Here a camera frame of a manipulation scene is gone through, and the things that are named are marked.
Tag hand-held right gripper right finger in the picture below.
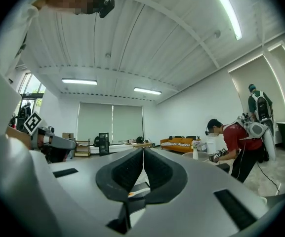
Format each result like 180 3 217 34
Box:
143 149 188 205

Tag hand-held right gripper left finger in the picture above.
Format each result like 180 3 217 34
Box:
95 148 144 202

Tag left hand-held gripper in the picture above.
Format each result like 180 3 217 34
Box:
23 111 77 151

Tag low wooden shelf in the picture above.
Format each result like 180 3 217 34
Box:
74 138 91 158

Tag low wooden table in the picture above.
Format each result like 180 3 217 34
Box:
131 142 153 150

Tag orange sofa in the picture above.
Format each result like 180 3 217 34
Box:
160 135 202 154

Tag white spray bottle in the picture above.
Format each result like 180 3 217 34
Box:
192 140 200 160

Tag grey window blind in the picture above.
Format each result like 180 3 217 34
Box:
112 104 144 143
76 102 114 143

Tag round white table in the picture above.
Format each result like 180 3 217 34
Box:
181 151 216 163

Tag glass entrance window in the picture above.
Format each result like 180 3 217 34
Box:
18 72 47 114

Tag long ceiling light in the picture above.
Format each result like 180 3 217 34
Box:
215 0 243 41
133 86 163 95
61 78 98 86

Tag person's white shirt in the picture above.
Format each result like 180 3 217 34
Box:
0 0 52 80

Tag black upright frame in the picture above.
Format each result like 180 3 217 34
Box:
98 132 111 157

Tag black cable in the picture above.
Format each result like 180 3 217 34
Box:
255 160 282 196

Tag black head-worn camera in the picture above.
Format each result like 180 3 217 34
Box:
98 0 116 19

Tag wall light strip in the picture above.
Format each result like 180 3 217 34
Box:
227 40 285 123

